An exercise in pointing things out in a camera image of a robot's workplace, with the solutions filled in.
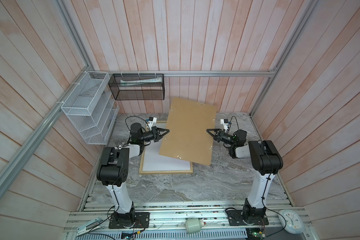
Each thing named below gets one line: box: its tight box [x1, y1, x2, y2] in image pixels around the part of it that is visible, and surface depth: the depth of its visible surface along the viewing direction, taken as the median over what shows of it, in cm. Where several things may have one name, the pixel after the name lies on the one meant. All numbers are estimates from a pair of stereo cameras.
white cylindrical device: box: [185, 218, 205, 234], surface depth 67 cm
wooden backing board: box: [158, 97, 217, 166], surface depth 90 cm
